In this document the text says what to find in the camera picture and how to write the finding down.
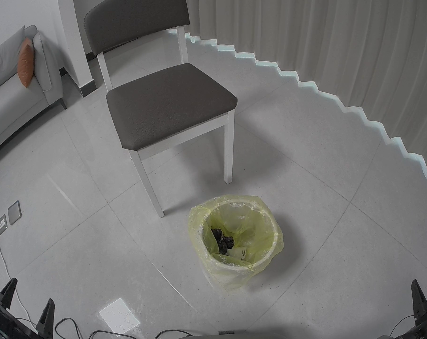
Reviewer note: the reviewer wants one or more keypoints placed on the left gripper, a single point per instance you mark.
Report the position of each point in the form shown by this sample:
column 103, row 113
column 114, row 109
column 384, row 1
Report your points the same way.
column 8, row 325

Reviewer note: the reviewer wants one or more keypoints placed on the yellow plastic bag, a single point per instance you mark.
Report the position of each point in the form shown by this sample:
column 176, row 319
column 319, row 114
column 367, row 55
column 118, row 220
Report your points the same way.
column 199, row 224

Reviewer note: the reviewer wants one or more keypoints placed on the black plastic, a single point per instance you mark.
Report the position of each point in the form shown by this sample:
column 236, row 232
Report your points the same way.
column 222, row 240

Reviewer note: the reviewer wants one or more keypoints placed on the white trash bin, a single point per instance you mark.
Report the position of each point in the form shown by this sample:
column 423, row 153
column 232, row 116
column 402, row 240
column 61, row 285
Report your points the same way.
column 261, row 262

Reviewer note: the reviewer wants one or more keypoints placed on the white printed wrapper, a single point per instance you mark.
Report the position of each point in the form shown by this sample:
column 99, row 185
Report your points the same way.
column 239, row 253

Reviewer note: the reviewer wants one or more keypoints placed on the pale grey sofa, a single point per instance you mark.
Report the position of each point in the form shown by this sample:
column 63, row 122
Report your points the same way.
column 8, row 97

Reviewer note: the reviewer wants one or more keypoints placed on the orange cushion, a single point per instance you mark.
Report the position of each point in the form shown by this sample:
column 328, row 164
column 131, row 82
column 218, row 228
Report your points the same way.
column 26, row 62

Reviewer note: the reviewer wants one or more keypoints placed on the grey and white chair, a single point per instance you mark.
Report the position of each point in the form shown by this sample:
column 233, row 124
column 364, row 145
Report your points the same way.
column 164, row 94

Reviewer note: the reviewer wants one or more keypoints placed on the white curtain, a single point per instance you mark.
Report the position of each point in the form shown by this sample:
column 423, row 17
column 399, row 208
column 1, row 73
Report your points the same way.
column 323, row 30

